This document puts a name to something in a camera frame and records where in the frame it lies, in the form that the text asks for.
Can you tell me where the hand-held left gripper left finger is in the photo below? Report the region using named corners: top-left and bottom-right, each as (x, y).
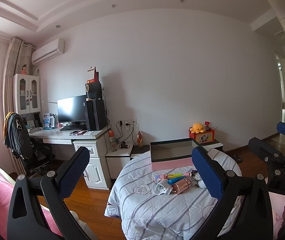
top-left (7, 146), bottom-right (100, 240)

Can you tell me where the black computer tower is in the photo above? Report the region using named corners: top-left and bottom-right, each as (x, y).
top-left (85, 98), bottom-right (107, 131)

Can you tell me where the white cat-shaped dish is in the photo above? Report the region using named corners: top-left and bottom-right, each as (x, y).
top-left (155, 182), bottom-right (171, 196)

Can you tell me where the rose gold bottle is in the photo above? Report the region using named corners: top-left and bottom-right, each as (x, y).
top-left (171, 177), bottom-right (192, 195)

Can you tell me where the white desk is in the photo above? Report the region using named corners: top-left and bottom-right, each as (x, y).
top-left (29, 126), bottom-right (111, 190)

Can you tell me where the pink storage box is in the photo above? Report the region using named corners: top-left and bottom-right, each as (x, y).
top-left (150, 138), bottom-right (198, 172)

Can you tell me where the black speaker box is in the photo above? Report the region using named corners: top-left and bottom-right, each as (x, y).
top-left (85, 82), bottom-right (103, 100)

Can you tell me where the black keyboard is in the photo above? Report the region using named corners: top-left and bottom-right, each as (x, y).
top-left (60, 125), bottom-right (83, 131)

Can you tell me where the beige curtain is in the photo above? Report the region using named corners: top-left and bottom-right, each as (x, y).
top-left (2, 37), bottom-right (34, 178)

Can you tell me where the black power cable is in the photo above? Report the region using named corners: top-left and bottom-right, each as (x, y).
top-left (114, 121), bottom-right (123, 143)

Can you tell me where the white low side table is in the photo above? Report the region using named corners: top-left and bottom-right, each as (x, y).
top-left (105, 142), bottom-right (134, 179)

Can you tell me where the black white low cabinet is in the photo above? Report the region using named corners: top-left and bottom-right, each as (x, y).
top-left (130, 139), bottom-right (224, 160)

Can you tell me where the red printed box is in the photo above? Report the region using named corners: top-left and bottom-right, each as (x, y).
top-left (189, 129), bottom-right (217, 144)

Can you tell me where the grey jacket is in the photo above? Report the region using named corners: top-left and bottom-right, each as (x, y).
top-left (4, 112), bottom-right (34, 160)

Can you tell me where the white glass-door cabinet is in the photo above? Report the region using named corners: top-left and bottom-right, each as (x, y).
top-left (13, 73), bottom-right (41, 115)

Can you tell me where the blue tube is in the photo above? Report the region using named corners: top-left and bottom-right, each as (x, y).
top-left (167, 176), bottom-right (186, 185)

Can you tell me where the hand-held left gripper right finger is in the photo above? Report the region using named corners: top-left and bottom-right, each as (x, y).
top-left (191, 146), bottom-right (274, 240)

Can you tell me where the yellow octopus plush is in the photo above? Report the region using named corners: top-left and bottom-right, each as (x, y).
top-left (190, 122), bottom-right (205, 133)

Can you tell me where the white bed frame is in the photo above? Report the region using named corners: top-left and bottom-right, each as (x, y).
top-left (0, 166), bottom-right (16, 188)

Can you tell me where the black office chair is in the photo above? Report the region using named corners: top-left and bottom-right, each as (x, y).
top-left (4, 112), bottom-right (55, 175)

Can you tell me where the clear bottle orange cap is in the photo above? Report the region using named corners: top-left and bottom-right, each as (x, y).
top-left (108, 130), bottom-right (118, 152)

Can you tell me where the white air conditioner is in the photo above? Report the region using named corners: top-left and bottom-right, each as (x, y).
top-left (31, 38), bottom-right (65, 66)

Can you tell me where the black computer monitor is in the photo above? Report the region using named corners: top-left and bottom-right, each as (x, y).
top-left (57, 94), bottom-right (87, 128)

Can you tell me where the red pointed box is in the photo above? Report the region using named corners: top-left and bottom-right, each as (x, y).
top-left (87, 67), bottom-right (100, 84)

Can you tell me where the blue carton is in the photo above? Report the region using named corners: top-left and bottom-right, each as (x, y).
top-left (42, 112), bottom-right (55, 130)

